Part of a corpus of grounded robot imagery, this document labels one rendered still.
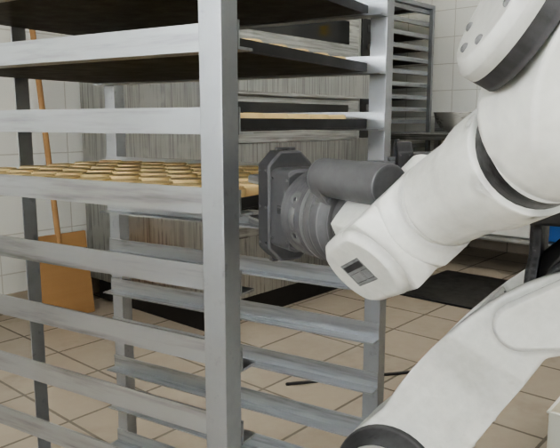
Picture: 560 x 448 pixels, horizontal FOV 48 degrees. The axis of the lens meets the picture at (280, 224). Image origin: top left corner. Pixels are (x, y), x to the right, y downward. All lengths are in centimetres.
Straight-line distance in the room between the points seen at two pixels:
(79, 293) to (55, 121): 250
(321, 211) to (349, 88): 305
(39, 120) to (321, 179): 48
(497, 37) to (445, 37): 490
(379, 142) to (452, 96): 407
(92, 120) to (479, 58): 61
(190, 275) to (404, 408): 32
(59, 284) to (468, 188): 301
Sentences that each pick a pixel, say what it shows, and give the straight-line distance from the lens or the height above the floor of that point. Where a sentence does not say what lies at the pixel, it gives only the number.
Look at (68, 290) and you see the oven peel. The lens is 332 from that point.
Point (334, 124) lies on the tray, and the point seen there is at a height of 96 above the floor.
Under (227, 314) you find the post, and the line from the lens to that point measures 70.
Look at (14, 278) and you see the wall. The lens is 350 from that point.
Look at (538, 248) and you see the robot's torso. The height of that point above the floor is 82.
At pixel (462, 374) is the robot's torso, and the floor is 66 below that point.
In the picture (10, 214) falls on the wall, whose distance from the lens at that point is 344.
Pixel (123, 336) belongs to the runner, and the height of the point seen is 69.
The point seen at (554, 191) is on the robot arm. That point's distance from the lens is 33.
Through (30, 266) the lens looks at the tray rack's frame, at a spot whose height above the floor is 69.
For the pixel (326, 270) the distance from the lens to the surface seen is 113.
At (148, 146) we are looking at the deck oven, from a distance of 307.
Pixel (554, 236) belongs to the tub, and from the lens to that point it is 420.
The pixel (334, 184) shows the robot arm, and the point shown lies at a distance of 52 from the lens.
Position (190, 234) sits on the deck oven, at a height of 46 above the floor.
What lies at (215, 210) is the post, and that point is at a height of 87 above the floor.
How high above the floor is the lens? 96
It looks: 9 degrees down
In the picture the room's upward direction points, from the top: straight up
